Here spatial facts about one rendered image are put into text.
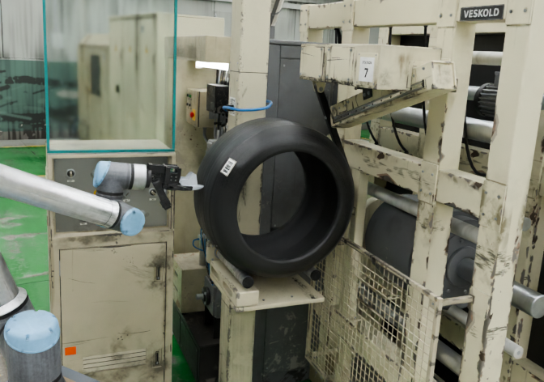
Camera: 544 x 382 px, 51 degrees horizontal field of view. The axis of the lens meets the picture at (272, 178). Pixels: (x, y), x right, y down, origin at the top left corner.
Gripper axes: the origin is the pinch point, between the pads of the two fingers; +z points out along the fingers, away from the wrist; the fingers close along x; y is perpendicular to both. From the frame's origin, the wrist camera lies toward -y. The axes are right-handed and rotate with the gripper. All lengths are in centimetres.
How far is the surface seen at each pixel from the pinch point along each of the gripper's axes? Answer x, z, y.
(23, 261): 277, -53, -132
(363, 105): -7, 57, 39
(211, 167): -1.5, 2.8, 8.1
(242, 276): -7.5, 19.1, -30.7
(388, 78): -35, 47, 49
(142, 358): 58, 2, -100
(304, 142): -12.3, 32.5, 22.4
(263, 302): -8, 29, -41
